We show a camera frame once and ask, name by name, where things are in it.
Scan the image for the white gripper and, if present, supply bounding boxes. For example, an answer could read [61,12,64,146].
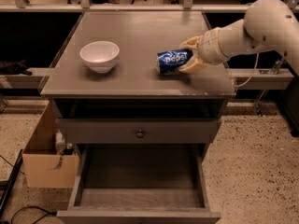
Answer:
[178,27,228,74]

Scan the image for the blue pepsi can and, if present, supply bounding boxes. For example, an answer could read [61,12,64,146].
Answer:
[157,49,192,75]

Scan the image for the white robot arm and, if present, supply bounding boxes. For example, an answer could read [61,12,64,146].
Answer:
[178,0,299,74]

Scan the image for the round metal drawer knob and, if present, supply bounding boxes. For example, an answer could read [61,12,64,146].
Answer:
[136,130,144,138]

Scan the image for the grey wooden drawer cabinet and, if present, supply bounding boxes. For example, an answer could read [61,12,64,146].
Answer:
[40,10,236,224]

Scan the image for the closed top drawer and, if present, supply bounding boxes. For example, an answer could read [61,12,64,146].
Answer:
[56,119,221,144]

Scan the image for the open middle drawer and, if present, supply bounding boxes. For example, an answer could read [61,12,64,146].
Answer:
[57,144,221,224]

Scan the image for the metal railing beam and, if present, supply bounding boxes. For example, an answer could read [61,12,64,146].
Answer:
[0,4,249,13]

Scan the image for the white ceramic bowl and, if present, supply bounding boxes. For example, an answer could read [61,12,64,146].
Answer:
[79,41,120,74]

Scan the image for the white bottle in box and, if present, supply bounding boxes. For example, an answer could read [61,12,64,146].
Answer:
[55,132,65,153]

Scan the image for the black object on ledge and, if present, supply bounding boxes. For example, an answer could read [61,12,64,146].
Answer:
[0,61,32,76]

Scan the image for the cardboard box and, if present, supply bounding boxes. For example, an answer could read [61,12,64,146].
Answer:
[22,105,79,189]

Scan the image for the black bar on floor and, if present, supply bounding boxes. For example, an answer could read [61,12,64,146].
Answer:
[0,150,22,217]

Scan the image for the white hanging cable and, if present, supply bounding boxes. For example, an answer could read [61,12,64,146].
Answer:
[233,2,265,90]

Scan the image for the black floor cable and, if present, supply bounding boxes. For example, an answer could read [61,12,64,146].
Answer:
[10,205,58,224]

